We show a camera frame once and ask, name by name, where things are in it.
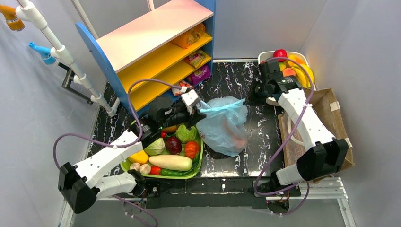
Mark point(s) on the blue yellow shelf unit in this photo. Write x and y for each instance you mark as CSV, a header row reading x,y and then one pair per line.
x,y
140,60

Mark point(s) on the white pipe stand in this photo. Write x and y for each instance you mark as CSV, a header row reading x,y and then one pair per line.
x,y
28,11

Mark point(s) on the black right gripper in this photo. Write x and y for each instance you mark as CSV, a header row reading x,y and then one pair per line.
x,y
258,88

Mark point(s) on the green cabbage at back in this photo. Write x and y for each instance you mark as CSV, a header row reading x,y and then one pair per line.
x,y
185,135

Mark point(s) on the purple snack bag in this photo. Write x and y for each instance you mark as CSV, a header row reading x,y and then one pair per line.
x,y
199,75

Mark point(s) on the peach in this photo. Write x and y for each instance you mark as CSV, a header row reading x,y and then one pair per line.
x,y
288,72

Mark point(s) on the garlic bulb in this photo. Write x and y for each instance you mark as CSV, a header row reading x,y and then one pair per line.
x,y
135,166
145,169

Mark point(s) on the dark red onion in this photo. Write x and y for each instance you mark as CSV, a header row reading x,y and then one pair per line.
x,y
173,145

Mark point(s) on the green cabbage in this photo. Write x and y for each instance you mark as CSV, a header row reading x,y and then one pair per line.
x,y
155,148
185,135

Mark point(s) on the blue hook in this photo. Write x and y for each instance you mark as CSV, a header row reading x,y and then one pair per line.
x,y
44,52

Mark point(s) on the yellow bell pepper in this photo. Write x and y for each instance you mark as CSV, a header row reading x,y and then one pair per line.
x,y
139,157

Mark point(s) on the yellow banana bunch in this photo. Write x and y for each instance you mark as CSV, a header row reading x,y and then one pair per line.
x,y
301,75

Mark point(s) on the green plastic vegetable bin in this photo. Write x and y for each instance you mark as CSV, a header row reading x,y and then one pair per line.
x,y
126,164

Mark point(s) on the orange hook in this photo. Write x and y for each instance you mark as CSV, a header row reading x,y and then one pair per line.
x,y
13,22

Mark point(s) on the green yellow mango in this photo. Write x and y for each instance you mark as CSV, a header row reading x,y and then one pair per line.
x,y
282,66

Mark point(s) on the brown potato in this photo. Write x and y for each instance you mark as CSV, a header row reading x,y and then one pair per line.
x,y
169,128

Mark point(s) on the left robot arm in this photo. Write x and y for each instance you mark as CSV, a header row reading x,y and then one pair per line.
x,y
83,183

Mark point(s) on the garlic bulb right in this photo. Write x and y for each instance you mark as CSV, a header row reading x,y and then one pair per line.
x,y
145,169

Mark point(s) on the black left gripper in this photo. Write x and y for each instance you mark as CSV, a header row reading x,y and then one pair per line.
x,y
190,112

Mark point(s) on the green cabbage near centre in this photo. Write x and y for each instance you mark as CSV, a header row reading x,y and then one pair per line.
x,y
155,148

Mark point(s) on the garlic bulb left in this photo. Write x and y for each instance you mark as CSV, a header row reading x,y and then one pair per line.
x,y
135,166

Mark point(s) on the small orange pumpkin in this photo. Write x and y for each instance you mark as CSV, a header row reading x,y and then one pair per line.
x,y
191,149

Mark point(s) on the light blue plastic bag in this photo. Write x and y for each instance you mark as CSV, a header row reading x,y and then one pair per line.
x,y
223,128

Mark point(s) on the green red snack bag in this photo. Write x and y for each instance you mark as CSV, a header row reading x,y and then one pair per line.
x,y
196,58

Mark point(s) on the red apple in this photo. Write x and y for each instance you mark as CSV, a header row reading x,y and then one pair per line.
x,y
280,55

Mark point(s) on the white radish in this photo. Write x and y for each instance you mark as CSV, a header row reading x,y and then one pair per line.
x,y
171,162

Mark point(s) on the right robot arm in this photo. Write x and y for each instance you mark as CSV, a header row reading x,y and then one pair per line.
x,y
325,154

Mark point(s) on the orange snack bag top shelf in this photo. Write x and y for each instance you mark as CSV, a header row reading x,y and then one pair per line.
x,y
190,37

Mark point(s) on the white orange snack bag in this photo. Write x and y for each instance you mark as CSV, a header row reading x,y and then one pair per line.
x,y
181,87

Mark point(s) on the large orange pumpkin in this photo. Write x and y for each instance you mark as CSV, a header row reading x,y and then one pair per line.
x,y
238,142

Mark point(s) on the green chili pepper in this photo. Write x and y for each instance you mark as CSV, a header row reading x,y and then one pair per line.
x,y
174,173

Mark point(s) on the green leaf sprig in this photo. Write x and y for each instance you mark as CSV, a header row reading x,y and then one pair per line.
x,y
195,161

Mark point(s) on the orange mango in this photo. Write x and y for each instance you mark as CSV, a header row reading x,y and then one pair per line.
x,y
294,58

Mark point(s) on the aluminium base frame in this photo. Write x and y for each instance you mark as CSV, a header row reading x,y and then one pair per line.
x,y
219,202

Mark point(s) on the red bell pepper front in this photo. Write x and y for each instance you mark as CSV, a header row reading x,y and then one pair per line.
x,y
155,170

